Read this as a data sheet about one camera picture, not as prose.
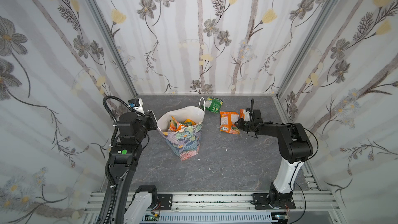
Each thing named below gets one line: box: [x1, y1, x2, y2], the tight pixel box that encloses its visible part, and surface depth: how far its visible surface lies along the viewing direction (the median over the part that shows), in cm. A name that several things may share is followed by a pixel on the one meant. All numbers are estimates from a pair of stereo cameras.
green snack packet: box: [203, 95, 224, 114], surface depth 113 cm
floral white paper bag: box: [156, 97, 206, 162], surface depth 80 cm
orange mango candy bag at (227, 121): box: [219, 111, 240, 135], surface depth 103 cm
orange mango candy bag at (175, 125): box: [169, 115, 197, 132], surface depth 79 cm
